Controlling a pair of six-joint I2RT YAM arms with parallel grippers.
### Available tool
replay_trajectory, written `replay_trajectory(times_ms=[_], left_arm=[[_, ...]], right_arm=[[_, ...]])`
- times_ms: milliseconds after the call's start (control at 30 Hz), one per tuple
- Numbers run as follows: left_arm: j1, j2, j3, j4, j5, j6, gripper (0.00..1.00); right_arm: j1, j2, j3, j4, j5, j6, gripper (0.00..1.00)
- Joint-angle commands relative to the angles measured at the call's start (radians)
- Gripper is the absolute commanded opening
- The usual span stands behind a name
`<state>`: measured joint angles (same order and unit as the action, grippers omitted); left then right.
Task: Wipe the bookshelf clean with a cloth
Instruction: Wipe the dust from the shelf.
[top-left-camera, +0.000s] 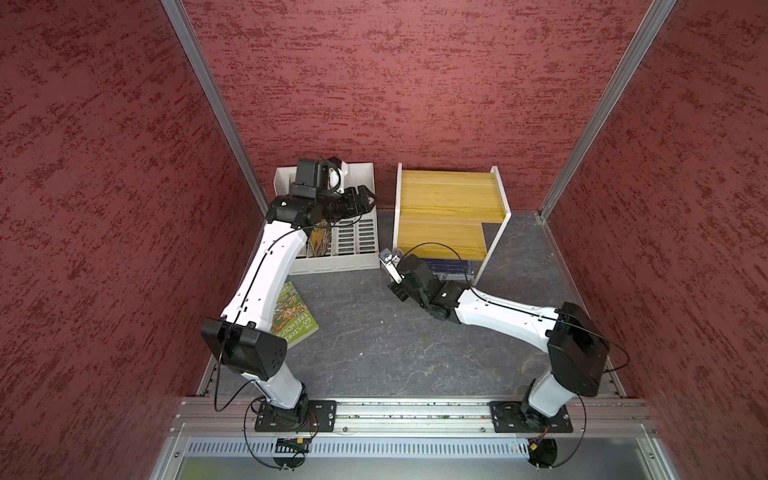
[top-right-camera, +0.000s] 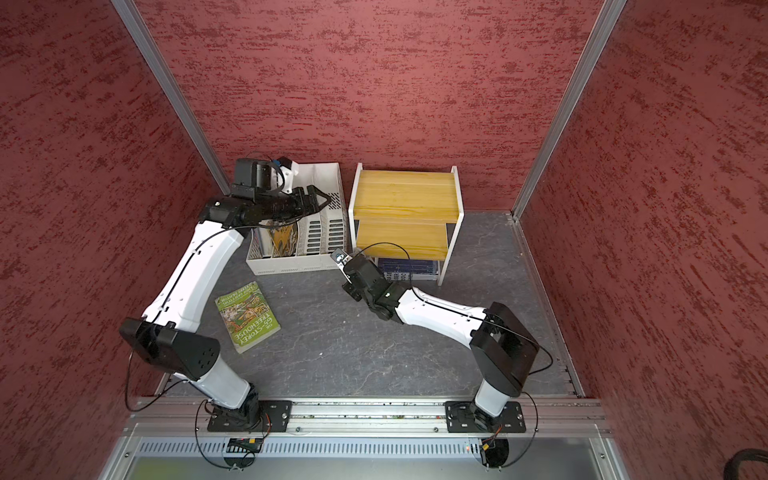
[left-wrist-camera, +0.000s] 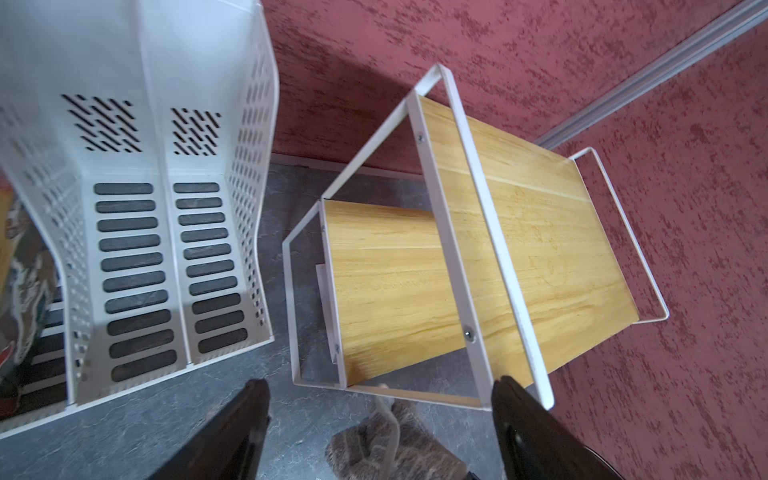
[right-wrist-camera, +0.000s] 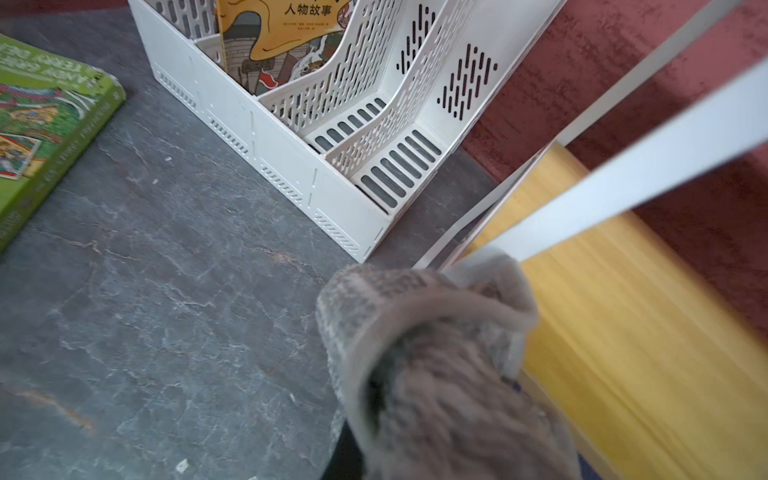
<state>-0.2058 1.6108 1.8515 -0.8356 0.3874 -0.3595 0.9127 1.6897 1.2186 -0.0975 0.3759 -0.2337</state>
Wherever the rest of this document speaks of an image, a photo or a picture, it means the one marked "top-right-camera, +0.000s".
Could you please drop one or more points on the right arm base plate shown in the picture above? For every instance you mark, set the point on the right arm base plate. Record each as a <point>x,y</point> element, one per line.
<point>466,417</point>

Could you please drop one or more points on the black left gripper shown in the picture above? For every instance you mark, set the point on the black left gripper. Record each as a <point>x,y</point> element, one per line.
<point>310,206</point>

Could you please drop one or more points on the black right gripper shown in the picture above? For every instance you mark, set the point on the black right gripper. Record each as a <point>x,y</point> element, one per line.
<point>353,290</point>

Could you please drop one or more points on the white file organizer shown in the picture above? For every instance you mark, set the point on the white file organizer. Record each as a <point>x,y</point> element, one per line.
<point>319,234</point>

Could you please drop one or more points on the left aluminium corner post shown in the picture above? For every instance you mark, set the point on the left aluminium corner post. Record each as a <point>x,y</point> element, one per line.
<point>139,32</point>

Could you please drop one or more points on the green treehouse book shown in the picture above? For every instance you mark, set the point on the green treehouse book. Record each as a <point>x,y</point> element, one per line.
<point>247,316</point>

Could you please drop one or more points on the wooden white-framed bookshelf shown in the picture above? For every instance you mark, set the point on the wooden white-framed bookshelf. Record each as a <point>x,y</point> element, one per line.
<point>400,214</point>

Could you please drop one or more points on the yellow magazine in organizer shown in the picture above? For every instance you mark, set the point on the yellow magazine in organizer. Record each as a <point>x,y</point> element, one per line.
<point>284,240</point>

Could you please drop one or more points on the white book with black lettering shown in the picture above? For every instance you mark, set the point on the white book with black lettering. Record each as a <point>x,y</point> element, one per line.
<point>420,277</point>

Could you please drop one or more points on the aluminium corner post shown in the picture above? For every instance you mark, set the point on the aluminium corner post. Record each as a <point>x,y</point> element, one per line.
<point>603,27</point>
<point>139,32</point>

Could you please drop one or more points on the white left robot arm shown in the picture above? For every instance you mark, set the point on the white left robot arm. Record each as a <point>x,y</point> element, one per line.
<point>264,195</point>

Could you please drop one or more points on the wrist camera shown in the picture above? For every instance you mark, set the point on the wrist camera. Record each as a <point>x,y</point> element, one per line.
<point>341,258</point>
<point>287,171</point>

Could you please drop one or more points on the dark blue book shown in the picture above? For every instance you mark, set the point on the dark blue book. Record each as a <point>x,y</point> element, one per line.
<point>420,267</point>

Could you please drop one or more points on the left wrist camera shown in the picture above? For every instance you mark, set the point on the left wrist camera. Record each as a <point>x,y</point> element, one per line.
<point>287,171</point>

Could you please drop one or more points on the right aluminium corner post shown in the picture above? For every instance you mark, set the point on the right aluminium corner post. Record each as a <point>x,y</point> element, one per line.
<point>603,27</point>

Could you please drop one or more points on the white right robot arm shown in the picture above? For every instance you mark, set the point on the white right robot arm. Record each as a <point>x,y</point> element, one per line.
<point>503,349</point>

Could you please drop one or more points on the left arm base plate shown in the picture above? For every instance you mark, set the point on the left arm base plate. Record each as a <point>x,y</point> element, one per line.
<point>260,416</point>

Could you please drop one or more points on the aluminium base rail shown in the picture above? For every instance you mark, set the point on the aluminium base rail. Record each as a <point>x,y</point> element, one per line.
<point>420,417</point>

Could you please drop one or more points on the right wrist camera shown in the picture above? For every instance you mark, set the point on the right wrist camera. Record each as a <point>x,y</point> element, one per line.
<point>341,258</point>

